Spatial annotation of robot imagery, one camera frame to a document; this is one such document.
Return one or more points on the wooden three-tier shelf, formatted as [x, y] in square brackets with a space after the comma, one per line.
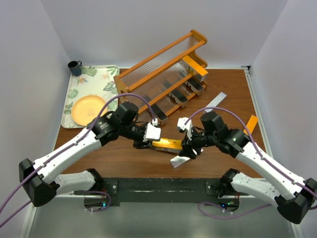
[156, 76]

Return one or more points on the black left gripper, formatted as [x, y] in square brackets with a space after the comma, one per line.
[140, 144]

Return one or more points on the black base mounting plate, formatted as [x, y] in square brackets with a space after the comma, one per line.
[162, 190]

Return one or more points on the orange plate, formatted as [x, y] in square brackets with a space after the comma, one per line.
[86, 109]

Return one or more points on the orange toothpaste box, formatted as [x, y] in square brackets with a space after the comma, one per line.
[193, 68]
[168, 145]
[252, 122]

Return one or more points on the silver R&O charcoal toothpaste box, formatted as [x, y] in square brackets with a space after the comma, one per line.
[179, 98]

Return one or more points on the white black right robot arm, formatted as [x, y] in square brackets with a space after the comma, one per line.
[292, 195]

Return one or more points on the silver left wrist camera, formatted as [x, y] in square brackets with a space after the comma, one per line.
[152, 132]

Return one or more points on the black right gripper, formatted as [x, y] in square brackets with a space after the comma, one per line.
[186, 150]

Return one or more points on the orange toothpaste box front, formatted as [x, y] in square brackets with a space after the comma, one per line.
[193, 68]

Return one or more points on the floral serving tray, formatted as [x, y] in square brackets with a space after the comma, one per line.
[94, 80]

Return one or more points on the aluminium table edge rail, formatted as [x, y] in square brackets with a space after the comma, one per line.
[246, 70]

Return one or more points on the dark blue mug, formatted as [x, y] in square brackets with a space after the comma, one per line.
[75, 68]

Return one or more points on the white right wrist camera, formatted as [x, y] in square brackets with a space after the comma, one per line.
[185, 125]

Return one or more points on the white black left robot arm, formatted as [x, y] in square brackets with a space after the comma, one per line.
[42, 178]

